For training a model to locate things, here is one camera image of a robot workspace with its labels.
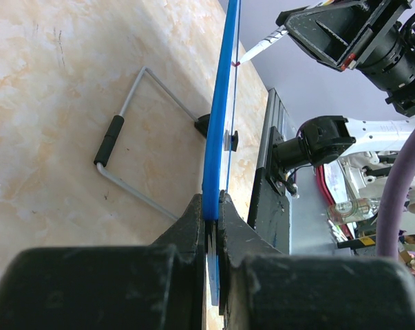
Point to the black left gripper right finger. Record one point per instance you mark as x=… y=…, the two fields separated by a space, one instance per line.
x=261 y=288

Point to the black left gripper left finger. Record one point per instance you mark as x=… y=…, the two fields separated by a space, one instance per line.
x=156 y=286

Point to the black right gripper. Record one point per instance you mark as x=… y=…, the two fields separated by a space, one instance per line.
x=345 y=34

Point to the magenta capped whiteboard marker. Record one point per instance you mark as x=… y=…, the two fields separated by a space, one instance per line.
x=276 y=35

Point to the blue framed whiteboard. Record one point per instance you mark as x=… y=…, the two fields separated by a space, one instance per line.
x=221 y=141

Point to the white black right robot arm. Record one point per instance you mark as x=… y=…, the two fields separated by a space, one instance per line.
x=384 y=91

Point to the clear bottle in background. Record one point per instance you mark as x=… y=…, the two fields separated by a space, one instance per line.
x=353 y=210

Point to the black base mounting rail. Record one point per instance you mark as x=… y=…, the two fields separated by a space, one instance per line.
x=269 y=210

